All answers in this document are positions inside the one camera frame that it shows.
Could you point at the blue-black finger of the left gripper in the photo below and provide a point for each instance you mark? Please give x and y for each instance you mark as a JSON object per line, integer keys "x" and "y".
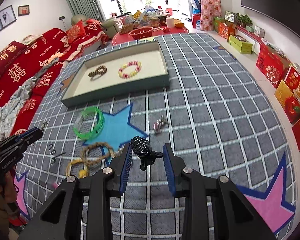
{"x": 30, "y": 136}

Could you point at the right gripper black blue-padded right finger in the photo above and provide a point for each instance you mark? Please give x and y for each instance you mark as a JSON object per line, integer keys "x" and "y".
{"x": 174, "y": 166}

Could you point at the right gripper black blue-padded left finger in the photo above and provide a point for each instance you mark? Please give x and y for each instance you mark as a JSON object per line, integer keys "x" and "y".
{"x": 120, "y": 166}

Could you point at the black hair claw clip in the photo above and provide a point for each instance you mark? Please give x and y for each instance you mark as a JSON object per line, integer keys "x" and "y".
{"x": 142, "y": 149}

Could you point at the pink crystal keychain charm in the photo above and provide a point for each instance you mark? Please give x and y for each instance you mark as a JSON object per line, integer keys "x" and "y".
{"x": 159, "y": 124}

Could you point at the green translucent bangle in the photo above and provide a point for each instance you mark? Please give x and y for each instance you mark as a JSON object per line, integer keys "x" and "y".
{"x": 89, "y": 123}

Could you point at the teal jewelry tray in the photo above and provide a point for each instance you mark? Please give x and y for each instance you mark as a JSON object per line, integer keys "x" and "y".
{"x": 134, "y": 68}

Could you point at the operator left hand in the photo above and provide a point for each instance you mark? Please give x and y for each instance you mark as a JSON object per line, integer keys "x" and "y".
{"x": 10, "y": 196}

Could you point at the light blue floral cloth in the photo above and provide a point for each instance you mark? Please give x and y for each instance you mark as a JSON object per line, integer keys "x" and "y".
{"x": 10, "y": 110}

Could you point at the grey grid star rug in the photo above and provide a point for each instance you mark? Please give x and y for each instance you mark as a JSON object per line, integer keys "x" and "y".
{"x": 219, "y": 121}

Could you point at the red wedding sofa cover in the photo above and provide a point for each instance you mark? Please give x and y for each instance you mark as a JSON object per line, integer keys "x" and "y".
{"x": 20, "y": 61}

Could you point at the red embroidered cushion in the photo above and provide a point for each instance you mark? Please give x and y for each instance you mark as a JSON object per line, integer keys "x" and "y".
{"x": 75, "y": 32}

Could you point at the framed wedding photo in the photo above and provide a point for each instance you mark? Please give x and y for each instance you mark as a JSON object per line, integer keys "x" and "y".
{"x": 7, "y": 16}

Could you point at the small red framed picture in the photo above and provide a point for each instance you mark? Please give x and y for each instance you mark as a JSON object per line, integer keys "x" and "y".
{"x": 23, "y": 10}

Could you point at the yellow red gift box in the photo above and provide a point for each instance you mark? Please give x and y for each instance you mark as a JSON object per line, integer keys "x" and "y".
{"x": 288, "y": 101}

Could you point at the red colander basket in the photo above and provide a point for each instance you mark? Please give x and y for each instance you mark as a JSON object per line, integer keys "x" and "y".
{"x": 142, "y": 32}

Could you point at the green cardboard box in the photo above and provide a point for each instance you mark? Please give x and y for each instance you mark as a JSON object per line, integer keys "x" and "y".
{"x": 240, "y": 44}

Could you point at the orange red gift bag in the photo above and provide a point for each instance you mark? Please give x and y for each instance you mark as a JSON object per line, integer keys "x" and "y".
{"x": 226, "y": 30}

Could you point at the potted green plant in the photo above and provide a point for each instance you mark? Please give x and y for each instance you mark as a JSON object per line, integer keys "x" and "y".
{"x": 243, "y": 20}

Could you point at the red floral wrapped box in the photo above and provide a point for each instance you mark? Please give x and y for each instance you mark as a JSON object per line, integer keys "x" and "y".
{"x": 209, "y": 9}

